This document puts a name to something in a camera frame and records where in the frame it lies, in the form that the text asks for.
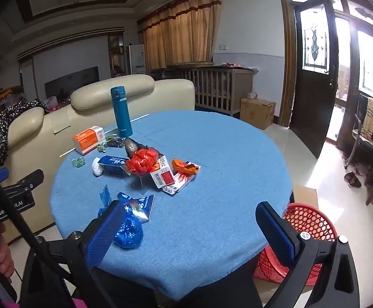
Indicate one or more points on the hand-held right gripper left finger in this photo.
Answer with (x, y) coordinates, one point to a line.
(104, 231)

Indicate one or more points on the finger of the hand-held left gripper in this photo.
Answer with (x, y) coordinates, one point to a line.
(0, 175)
(29, 179)

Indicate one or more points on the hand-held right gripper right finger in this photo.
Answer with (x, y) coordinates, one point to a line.
(274, 231)

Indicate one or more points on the blue plastic bag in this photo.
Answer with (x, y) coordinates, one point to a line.
(130, 231)

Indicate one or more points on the red plastic mesh basket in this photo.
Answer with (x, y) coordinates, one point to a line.
(308, 218)

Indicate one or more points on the torn blue and white wrapper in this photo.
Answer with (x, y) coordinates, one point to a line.
(140, 203)

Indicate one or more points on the clear plastic packaging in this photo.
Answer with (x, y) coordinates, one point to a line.
(138, 181)

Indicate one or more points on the white tissue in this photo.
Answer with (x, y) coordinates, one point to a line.
(97, 168)

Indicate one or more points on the blue and white carton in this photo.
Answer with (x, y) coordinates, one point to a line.
(112, 162)

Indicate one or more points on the red plastic bag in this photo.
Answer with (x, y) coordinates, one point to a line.
(141, 162)

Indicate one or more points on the red and white carton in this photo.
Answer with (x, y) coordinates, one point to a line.
(162, 175)

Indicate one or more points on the black plastic bag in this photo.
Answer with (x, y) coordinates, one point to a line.
(134, 146)

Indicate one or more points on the red and white packet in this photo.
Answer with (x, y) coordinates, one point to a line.
(181, 183)

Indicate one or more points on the orange plastic bag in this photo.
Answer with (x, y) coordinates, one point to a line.
(183, 166)

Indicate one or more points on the person's left hand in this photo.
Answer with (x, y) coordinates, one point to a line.
(6, 256)

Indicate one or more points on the green candy wrapper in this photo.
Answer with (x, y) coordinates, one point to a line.
(102, 147)
(78, 162)

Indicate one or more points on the black and white floral cloth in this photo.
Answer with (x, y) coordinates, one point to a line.
(7, 118)

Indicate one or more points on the beige paper sheet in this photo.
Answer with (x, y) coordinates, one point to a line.
(59, 123)

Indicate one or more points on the orange and white box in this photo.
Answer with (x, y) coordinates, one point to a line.
(87, 141)

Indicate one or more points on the pink bag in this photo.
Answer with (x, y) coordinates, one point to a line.
(52, 104)

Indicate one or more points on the dark patterned packet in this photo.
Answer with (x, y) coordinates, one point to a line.
(116, 141)

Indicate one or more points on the pair of slippers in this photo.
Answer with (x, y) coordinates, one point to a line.
(353, 179)

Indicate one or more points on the blue tablecloth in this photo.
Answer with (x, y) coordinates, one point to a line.
(205, 166)

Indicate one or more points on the black television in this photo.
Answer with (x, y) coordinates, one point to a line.
(74, 80)

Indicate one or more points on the teal thermos bottle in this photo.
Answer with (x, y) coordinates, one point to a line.
(122, 115)

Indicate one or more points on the cream leather sofa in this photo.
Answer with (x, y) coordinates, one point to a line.
(109, 93)

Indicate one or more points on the cardboard box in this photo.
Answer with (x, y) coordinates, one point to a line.
(257, 114)

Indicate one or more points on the thin white rod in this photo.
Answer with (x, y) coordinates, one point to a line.
(140, 117)

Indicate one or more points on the dark door with stained glass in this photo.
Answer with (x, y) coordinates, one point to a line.
(311, 109)

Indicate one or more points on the striped beige towel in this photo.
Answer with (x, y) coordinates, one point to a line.
(369, 118)

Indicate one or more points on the wooden display shelf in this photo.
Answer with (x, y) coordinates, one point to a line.
(116, 57)

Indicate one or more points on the wooden crib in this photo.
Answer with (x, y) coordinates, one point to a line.
(218, 83)

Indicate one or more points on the white standing air conditioner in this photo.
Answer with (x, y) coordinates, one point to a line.
(136, 59)

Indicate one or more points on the pink cloth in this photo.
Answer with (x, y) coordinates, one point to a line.
(234, 65)

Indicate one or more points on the tan curtain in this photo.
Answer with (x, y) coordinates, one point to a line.
(186, 32)

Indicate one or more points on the metal frame chair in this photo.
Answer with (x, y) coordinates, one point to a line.
(357, 141)

